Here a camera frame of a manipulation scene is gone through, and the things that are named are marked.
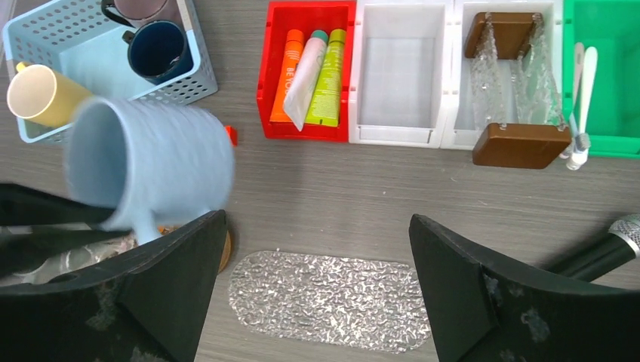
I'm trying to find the light blue perforated basket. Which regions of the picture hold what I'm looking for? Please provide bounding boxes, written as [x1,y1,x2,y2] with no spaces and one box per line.
[2,0,219,145]

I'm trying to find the mauve mug black handle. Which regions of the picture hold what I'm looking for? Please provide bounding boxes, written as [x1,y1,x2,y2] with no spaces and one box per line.
[100,0,183,28]

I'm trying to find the small white toothpaste tube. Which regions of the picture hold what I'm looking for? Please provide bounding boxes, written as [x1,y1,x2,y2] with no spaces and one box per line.
[283,29,328,131]

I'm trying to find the yellow-green toothpaste tube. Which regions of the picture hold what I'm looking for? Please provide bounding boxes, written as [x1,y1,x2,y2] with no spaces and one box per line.
[305,29,346,127]

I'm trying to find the grey toothbrush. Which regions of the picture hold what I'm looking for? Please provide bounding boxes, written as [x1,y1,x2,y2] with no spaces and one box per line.
[559,42,591,170]

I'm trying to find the orange block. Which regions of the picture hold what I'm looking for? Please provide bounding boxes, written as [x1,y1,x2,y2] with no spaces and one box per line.
[225,125,238,147]

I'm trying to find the white plastic bin right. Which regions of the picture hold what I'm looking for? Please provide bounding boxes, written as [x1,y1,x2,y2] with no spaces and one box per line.
[441,1,564,150]

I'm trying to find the dark blue mug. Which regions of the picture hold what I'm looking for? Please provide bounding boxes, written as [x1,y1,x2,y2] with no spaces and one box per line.
[122,20,193,85]

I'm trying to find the green plastic bin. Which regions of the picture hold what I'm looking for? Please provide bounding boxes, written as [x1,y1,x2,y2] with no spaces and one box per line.
[562,0,639,159]

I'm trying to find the clear textured acrylic holder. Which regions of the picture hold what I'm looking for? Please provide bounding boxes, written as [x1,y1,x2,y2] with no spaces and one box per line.
[1,226,138,287]

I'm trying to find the white plastic bin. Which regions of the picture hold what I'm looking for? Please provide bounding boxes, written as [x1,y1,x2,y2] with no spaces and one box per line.
[348,1,454,149]
[441,1,564,150]

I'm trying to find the oval wooden tray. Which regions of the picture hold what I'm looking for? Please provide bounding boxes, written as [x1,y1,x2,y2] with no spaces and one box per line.
[158,226,233,273]

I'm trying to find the brown wooden holder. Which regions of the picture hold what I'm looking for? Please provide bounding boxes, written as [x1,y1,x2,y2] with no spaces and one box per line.
[472,123,572,170]

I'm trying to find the cream mug yellow handle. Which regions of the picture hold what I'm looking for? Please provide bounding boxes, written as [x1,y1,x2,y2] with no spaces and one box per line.
[7,62,93,128]

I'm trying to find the orange toothpaste tube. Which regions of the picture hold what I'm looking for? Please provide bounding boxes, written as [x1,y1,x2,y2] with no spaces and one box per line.
[269,29,305,123]

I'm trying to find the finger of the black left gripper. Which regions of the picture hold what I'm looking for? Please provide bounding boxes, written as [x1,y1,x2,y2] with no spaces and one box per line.
[1,183,114,226]
[1,229,130,278]

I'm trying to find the clear textured oval tray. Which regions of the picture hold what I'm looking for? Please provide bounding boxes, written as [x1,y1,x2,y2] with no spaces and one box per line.
[228,251,432,354]

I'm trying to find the black microphone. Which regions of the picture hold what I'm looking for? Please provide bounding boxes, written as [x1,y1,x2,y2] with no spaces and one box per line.
[543,213,639,282]

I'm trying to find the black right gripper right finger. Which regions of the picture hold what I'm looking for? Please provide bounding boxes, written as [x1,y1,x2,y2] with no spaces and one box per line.
[408,214,639,361]

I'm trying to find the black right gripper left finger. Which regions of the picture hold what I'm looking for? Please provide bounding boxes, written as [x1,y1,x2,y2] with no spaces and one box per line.
[1,210,227,361]

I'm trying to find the light blue mug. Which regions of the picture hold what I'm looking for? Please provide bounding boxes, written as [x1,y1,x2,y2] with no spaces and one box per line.
[64,97,235,244]

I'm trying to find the white plastic bin left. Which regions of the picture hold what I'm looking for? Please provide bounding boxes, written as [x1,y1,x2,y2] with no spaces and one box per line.
[348,1,454,149]

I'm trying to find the red plastic bin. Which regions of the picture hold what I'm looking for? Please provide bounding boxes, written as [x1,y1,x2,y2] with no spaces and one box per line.
[256,1,356,143]

